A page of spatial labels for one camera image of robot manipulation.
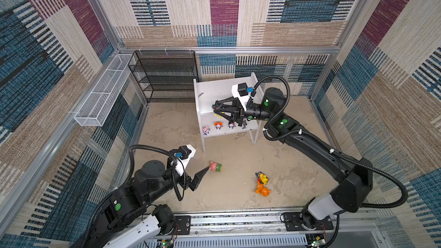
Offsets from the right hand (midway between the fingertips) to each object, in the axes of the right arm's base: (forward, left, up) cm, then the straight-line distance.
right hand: (215, 108), depth 62 cm
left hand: (-13, +7, -10) cm, 18 cm away
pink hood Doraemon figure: (+5, +5, -21) cm, 22 cm away
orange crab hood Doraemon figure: (+8, 0, -21) cm, 23 cm away
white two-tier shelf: (+17, +4, -7) cm, 19 cm away
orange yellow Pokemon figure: (-17, -19, -39) cm, 46 cm away
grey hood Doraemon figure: (+8, -13, -21) cm, 26 cm away
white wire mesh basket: (+6, +50, -6) cm, 50 cm away
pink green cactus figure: (-6, +2, -37) cm, 38 cm away
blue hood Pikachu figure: (-12, -20, -37) cm, 44 cm away
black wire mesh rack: (+48, +32, -22) cm, 62 cm away
